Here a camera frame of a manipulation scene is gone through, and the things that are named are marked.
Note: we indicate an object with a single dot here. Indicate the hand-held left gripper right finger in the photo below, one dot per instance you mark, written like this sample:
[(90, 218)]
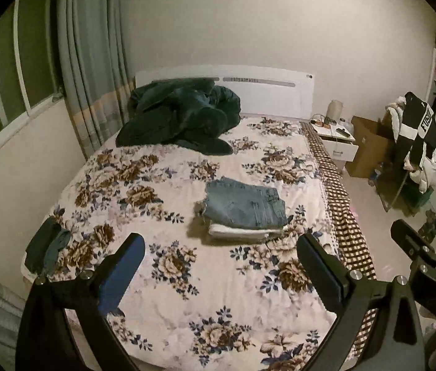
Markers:
[(320, 278)]

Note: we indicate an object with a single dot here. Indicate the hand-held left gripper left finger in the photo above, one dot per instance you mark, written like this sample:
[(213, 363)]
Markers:
[(119, 278)]

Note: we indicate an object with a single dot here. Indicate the blue jeans pants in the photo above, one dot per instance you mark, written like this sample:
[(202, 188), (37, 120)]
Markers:
[(245, 201)]

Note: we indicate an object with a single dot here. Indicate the green storage box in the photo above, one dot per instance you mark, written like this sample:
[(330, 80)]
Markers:
[(419, 197)]

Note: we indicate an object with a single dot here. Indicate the white padded coat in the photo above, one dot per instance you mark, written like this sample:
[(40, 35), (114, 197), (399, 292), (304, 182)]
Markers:
[(428, 172)]

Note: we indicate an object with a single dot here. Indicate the brown checkered bed skirt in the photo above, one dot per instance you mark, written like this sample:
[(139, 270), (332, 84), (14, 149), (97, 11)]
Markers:
[(343, 216)]

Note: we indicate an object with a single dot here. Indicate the bed with floral sheet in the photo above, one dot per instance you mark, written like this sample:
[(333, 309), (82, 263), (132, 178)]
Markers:
[(187, 278)]

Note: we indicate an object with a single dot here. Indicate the small dark green cloth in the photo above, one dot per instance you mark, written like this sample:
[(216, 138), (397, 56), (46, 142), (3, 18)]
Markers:
[(46, 245)]

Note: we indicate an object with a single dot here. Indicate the folded white cloth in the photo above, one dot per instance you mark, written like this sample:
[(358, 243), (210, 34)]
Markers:
[(237, 234)]

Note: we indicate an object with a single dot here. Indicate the cardboard box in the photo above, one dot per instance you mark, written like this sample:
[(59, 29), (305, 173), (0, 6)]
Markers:
[(368, 143)]

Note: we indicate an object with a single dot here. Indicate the black and white jacket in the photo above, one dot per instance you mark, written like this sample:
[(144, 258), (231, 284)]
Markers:
[(421, 123)]

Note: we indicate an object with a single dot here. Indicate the white nightstand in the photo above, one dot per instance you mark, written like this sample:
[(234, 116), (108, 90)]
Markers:
[(341, 147)]

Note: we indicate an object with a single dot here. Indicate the black remote control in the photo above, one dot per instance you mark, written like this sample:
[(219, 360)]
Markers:
[(342, 132)]

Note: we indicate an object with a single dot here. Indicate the white jar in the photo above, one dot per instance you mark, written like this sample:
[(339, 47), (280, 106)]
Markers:
[(334, 111)]

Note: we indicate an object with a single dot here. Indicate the dark green duvet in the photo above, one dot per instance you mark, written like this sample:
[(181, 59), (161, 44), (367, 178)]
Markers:
[(179, 119)]

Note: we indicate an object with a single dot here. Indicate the white headboard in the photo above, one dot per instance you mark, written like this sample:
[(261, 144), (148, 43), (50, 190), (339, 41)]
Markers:
[(272, 92)]

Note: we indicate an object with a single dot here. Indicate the grey-green curtain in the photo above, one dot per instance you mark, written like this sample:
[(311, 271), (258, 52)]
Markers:
[(86, 65)]

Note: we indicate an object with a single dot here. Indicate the white framed window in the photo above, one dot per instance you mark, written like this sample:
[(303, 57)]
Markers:
[(13, 69)]

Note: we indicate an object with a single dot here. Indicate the clothes chair frame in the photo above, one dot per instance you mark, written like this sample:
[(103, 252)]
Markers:
[(392, 189)]

